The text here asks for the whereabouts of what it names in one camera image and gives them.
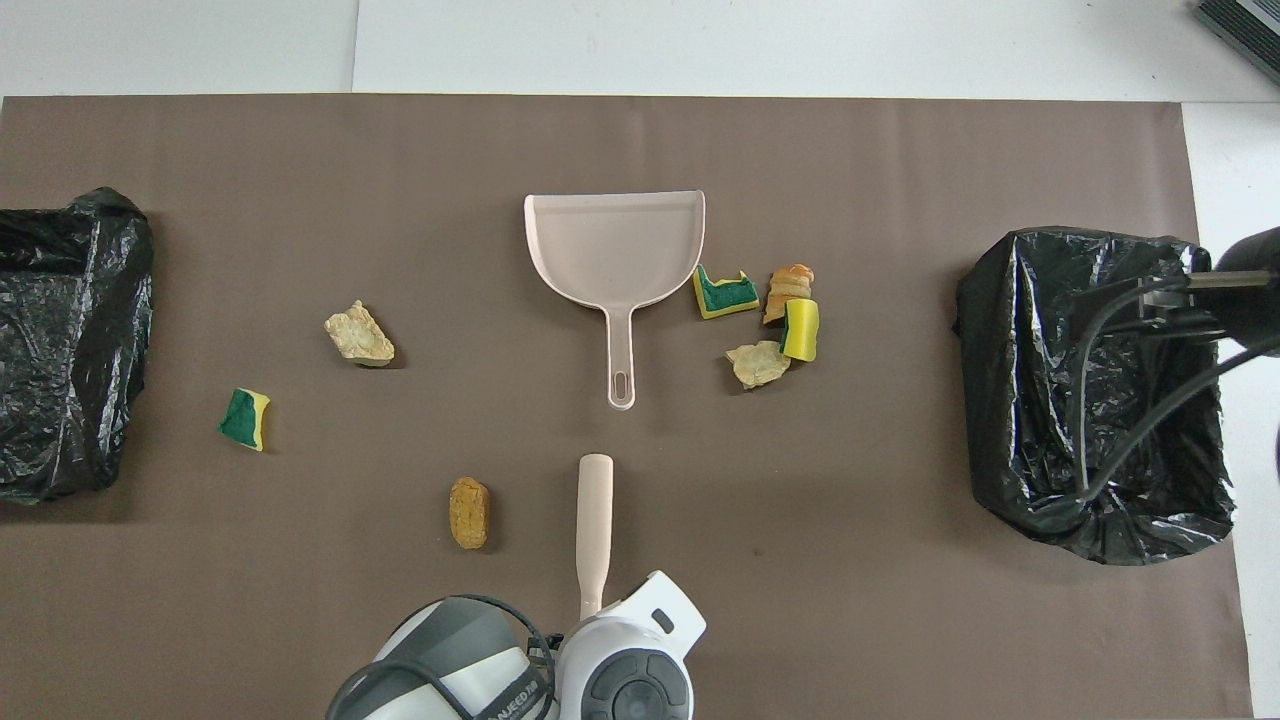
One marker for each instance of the notched green yellow sponge piece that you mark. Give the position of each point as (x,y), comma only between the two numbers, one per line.
(722,298)

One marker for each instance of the pink plastic dustpan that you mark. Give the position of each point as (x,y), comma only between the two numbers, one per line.
(615,250)

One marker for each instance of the beige cracker piece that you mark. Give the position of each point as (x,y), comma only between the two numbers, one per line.
(757,365)

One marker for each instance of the curved yellow sponge piece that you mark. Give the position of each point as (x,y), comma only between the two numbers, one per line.
(802,330)

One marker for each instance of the orange striped croissant piece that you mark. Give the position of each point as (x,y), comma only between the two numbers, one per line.
(790,285)

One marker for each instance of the brown oval bread roll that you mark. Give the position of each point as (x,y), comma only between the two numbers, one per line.
(469,513)

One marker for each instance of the beige crusty bread chunk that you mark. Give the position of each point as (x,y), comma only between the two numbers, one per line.
(357,335)

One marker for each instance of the small green yellow sponge piece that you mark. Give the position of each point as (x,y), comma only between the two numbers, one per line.
(243,420)

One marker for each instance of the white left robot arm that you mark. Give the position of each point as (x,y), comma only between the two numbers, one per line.
(640,620)

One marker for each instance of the black bag lined bin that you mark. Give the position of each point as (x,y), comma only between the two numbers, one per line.
(80,330)
(1040,380)

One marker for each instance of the brown paper table mat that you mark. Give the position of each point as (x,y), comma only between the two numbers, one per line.
(800,600)

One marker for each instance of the dark grey ribbed device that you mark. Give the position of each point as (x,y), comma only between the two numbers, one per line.
(1245,25)

